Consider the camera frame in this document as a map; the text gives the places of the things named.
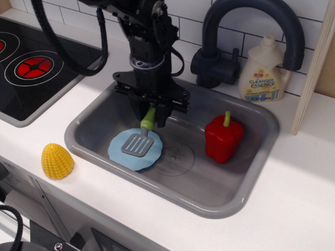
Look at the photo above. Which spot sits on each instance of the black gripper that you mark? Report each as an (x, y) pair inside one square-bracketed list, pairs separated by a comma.
[(153, 86)]

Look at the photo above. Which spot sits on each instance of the grey spatula green handle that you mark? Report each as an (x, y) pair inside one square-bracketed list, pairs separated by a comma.
[(138, 144)]

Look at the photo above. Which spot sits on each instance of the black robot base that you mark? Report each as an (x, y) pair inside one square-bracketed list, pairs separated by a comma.
[(42, 239)]

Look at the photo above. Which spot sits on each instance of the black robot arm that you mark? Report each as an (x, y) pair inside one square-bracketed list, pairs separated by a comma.
[(151, 35)]

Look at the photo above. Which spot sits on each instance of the light blue plate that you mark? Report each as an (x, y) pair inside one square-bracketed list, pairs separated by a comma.
[(133, 162)]

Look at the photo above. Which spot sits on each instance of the grey plastic sink basin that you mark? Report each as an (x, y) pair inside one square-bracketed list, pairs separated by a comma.
[(183, 174)]

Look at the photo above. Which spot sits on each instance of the dark grey faucet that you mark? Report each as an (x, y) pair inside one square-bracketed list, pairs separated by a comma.
[(209, 65)]

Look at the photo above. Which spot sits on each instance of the red toy bell pepper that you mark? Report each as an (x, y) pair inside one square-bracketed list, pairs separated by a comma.
[(223, 136)]

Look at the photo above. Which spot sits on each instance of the yellow toy corn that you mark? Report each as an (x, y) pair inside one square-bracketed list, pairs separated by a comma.
[(56, 161)]

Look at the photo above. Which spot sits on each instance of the cream cleanser bottle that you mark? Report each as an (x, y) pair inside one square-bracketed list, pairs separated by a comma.
[(261, 80)]

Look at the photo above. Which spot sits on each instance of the black toy stove top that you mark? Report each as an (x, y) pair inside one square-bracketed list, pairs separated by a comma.
[(33, 76)]

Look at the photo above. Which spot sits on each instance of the light wooden side panel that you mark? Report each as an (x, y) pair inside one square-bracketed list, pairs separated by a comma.
[(316, 65)]

